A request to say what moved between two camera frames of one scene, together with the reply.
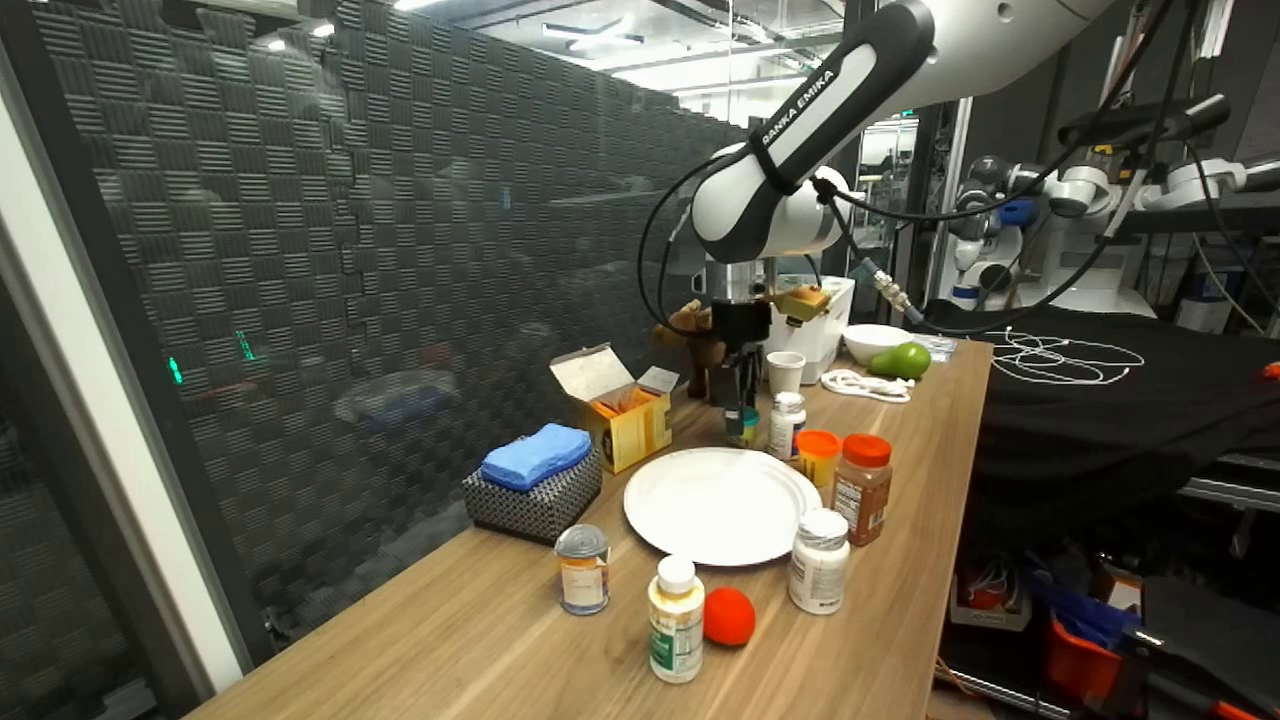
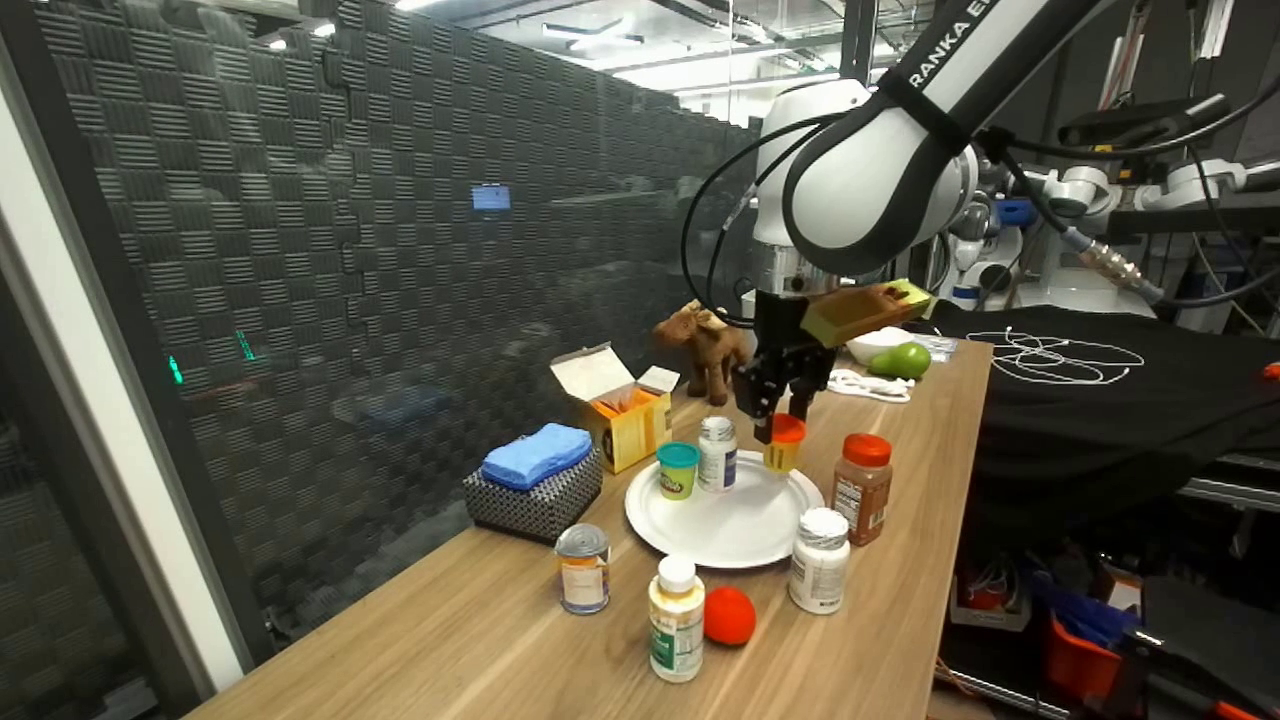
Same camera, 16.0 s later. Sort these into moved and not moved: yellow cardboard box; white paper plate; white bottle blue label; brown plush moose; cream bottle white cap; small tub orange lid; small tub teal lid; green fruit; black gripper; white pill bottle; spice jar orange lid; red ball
Moved: white bottle blue label; small tub teal lid; small tub orange lid; black gripper
Not moved: white paper plate; brown plush moose; spice jar orange lid; yellow cardboard box; white pill bottle; red ball; cream bottle white cap; green fruit
